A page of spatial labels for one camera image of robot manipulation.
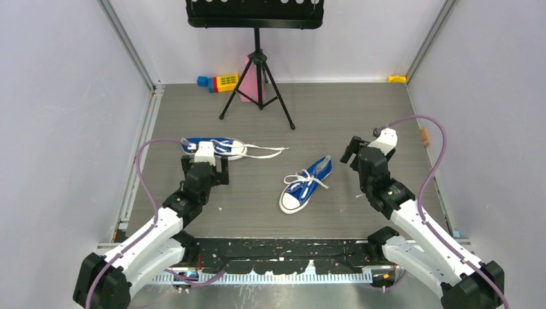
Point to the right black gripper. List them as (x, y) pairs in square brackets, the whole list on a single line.
[(353, 147)]

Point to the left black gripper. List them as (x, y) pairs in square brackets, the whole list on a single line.
[(219, 177)]

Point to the blue sneaker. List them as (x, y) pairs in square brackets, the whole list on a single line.
[(300, 186), (232, 148)]

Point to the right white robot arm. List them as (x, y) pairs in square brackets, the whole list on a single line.
[(459, 278)]

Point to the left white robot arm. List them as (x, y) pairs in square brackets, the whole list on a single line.
[(112, 279)]

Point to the small wooden block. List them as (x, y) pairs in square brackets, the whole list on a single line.
[(424, 136)]

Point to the yellow corner block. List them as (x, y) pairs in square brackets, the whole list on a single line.
[(397, 79)]

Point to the colourful toy block phone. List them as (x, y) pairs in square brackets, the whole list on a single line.
[(223, 83)]

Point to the pink foam block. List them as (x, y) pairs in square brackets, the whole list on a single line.
[(249, 85)]

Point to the black music stand tripod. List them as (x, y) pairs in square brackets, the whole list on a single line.
[(257, 15)]

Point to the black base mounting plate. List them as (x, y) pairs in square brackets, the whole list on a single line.
[(282, 256)]

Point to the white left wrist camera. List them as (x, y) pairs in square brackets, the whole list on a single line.
[(203, 152)]

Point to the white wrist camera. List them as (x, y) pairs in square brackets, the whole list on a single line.
[(385, 140), (203, 152)]

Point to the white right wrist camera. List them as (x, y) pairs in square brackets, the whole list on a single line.
[(385, 140)]

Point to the aluminium frame rail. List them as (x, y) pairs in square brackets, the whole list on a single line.
[(109, 249)]

